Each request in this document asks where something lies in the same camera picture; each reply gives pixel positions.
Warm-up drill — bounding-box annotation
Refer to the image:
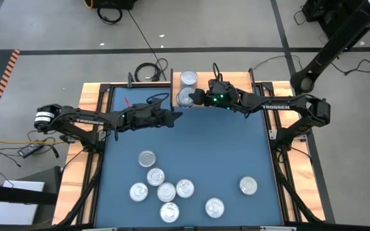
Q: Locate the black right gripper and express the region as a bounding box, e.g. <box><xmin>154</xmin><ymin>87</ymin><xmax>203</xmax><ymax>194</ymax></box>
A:
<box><xmin>189</xmin><ymin>80</ymin><xmax>240</xmax><ymax>111</ymax></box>

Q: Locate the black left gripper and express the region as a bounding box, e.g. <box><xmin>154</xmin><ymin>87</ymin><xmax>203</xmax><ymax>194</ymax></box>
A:
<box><xmin>121</xmin><ymin>97</ymin><xmax>184</xmax><ymax>132</ymax></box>

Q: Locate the silver-lidded tuna can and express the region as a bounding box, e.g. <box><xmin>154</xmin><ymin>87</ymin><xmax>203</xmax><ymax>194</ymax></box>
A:
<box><xmin>137</xmin><ymin>150</ymin><xmax>157</xmax><ymax>168</ymax></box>
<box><xmin>129</xmin><ymin>182</ymin><xmax>149</xmax><ymax>203</ymax></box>
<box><xmin>146</xmin><ymin>167</ymin><xmax>166</xmax><ymax>187</ymax></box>
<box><xmin>239</xmin><ymin>176</ymin><xmax>259</xmax><ymax>196</ymax></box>
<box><xmin>175</xmin><ymin>178</ymin><xmax>195</xmax><ymax>199</ymax></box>

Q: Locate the wooden shelf with black legs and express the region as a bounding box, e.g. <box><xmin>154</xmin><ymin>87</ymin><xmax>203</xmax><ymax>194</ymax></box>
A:
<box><xmin>171</xmin><ymin>67</ymin><xmax>260</xmax><ymax>121</ymax></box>

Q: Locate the teal Trader Joe's tuna can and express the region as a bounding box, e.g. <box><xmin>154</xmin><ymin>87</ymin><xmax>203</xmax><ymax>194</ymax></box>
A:
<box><xmin>204</xmin><ymin>197</ymin><xmax>225</xmax><ymax>219</ymax></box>
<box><xmin>159</xmin><ymin>201</ymin><xmax>181</xmax><ymax>224</ymax></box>

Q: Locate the black box with yellow trim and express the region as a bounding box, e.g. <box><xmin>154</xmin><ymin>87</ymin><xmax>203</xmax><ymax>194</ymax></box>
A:
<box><xmin>82</xmin><ymin>0</ymin><xmax>138</xmax><ymax>10</ymax></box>

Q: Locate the dark grey cabinet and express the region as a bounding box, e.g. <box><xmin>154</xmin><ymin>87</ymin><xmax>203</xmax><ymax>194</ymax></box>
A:
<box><xmin>10</xmin><ymin>166</ymin><xmax>64</xmax><ymax>231</ymax></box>

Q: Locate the black power adapter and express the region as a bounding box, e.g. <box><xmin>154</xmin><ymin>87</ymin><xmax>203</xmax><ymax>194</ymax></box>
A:
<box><xmin>17</xmin><ymin>144</ymin><xmax>44</xmax><ymax>158</ymax></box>

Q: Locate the black perforated tower stand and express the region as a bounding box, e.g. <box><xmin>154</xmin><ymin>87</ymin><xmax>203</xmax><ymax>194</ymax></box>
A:
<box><xmin>290</xmin><ymin>0</ymin><xmax>370</xmax><ymax>95</ymax></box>

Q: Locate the black beam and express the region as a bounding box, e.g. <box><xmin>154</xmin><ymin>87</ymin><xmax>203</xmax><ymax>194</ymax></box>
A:
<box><xmin>0</xmin><ymin>183</ymin><xmax>60</xmax><ymax>205</ymax></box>

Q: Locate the white board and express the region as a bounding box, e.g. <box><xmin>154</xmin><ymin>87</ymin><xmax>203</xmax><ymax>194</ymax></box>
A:
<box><xmin>0</xmin><ymin>180</ymin><xmax>46</xmax><ymax>226</ymax></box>

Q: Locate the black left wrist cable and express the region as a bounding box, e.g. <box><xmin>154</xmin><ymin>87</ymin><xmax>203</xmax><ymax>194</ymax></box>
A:
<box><xmin>145</xmin><ymin>92</ymin><xmax>171</xmax><ymax>106</ymax></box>

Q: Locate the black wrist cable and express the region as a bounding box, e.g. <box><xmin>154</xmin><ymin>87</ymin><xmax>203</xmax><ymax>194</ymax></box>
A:
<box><xmin>145</xmin><ymin>92</ymin><xmax>171</xmax><ymax>106</ymax></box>
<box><xmin>211</xmin><ymin>62</ymin><xmax>224</xmax><ymax>83</ymax></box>

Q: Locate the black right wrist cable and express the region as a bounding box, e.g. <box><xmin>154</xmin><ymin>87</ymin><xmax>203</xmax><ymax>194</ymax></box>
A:
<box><xmin>211</xmin><ymin>62</ymin><xmax>224</xmax><ymax>83</ymax></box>

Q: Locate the coiled black cable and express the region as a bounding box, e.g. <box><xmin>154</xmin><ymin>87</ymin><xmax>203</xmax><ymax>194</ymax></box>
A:
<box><xmin>134</xmin><ymin>62</ymin><xmax>162</xmax><ymax>83</ymax></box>

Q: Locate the long black floor cable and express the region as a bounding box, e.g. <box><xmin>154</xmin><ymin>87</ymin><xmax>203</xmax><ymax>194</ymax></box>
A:
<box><xmin>127</xmin><ymin>8</ymin><xmax>169</xmax><ymax>81</ymax></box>

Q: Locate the thin black floor cable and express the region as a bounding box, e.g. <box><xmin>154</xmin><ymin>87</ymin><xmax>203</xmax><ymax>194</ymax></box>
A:
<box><xmin>253</xmin><ymin>55</ymin><xmax>303</xmax><ymax>71</ymax></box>

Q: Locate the looped black cable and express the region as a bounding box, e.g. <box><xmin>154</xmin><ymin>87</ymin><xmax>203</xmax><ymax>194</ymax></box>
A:
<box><xmin>96</xmin><ymin>6</ymin><xmax>123</xmax><ymax>26</ymax></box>

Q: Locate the black adapter cable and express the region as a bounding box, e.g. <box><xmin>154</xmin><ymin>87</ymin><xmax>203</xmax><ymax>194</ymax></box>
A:
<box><xmin>0</xmin><ymin>128</ymin><xmax>76</xmax><ymax>168</ymax></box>

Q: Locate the wavy black floor cable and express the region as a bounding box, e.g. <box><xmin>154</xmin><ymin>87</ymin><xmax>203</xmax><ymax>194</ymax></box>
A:
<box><xmin>331</xmin><ymin>59</ymin><xmax>370</xmax><ymax>76</ymax></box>

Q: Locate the yellow floor cable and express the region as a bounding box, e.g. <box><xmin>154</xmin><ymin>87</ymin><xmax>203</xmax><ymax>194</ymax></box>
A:
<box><xmin>0</xmin><ymin>134</ymin><xmax>64</xmax><ymax>145</ymax></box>

